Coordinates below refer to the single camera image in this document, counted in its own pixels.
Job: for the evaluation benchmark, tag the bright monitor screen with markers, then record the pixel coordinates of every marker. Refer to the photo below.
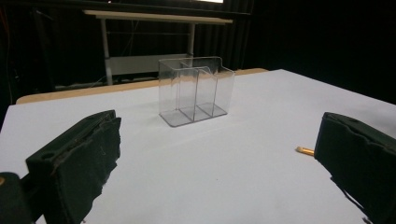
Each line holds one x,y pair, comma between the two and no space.
211,1

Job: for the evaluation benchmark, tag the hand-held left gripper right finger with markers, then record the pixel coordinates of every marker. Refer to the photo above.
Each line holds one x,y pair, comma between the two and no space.
361,155

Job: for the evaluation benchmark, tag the black curtain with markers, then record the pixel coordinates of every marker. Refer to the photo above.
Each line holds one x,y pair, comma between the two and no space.
311,37

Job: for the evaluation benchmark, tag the white sheet table cover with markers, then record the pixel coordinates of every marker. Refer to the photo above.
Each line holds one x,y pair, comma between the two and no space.
218,168

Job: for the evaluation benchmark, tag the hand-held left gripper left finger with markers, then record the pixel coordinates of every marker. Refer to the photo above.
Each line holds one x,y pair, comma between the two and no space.
74,161

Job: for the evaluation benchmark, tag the clear acrylic divided organizer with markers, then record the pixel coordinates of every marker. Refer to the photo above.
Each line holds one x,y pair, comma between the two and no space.
186,93

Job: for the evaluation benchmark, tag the white-framed desk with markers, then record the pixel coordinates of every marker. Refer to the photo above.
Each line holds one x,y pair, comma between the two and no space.
137,63

